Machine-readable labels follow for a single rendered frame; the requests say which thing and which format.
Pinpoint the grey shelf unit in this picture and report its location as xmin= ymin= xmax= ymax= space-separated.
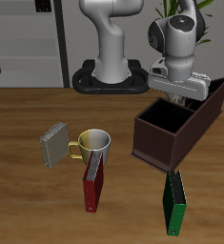
xmin=0 ymin=0 xmax=71 ymax=89

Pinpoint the green book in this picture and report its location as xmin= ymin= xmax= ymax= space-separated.
xmin=162 ymin=169 xmax=188 ymax=237

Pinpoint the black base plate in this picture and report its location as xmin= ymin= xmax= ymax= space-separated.
xmin=71 ymin=59 xmax=151 ymax=95

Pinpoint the grey book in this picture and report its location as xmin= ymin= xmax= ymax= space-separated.
xmin=39 ymin=121 xmax=71 ymax=170

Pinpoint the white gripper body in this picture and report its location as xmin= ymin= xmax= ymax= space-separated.
xmin=147 ymin=71 xmax=212 ymax=101

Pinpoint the dark brown desk caddy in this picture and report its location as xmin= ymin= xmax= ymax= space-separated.
xmin=129 ymin=75 xmax=224 ymax=174

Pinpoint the red book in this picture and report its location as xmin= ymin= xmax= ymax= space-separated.
xmin=82 ymin=151 xmax=105 ymax=214

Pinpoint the yellow and white mug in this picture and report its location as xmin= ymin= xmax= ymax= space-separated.
xmin=68 ymin=128 xmax=112 ymax=165

